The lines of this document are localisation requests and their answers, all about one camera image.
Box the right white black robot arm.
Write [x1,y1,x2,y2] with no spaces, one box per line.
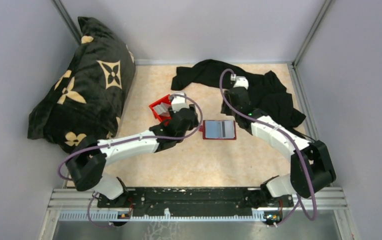
[221,87,337,206]

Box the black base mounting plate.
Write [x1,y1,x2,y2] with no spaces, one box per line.
[97,187,294,217]

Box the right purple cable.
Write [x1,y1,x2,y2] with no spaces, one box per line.
[219,68,318,221]

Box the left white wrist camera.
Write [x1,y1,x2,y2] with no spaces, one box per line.
[170,92,188,112]

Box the aluminium frame rail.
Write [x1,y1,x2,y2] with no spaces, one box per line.
[47,187,347,222]

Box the white credit card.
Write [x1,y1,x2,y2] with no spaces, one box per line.
[220,120,235,139]

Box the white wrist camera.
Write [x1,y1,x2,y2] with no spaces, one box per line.
[170,92,188,112]
[230,74,249,90]

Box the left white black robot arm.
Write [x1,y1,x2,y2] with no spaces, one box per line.
[64,104,202,207]

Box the black floral patterned pillow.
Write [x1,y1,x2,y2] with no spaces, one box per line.
[27,16,136,153]

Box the black cloth garment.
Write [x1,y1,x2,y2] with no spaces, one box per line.
[171,59,306,138]

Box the purple cable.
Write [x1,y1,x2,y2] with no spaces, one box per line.
[57,93,204,229]
[219,68,318,221]

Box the red leather card holder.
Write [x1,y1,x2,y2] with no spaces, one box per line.
[199,120,237,140]

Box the stack of grey cards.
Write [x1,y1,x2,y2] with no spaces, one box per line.
[153,102,171,118]

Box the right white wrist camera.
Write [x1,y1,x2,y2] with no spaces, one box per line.
[230,74,249,90]

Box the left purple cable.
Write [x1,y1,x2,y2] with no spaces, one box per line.
[57,93,204,229]

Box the red plastic bin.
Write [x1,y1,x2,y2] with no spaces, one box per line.
[148,94,172,122]

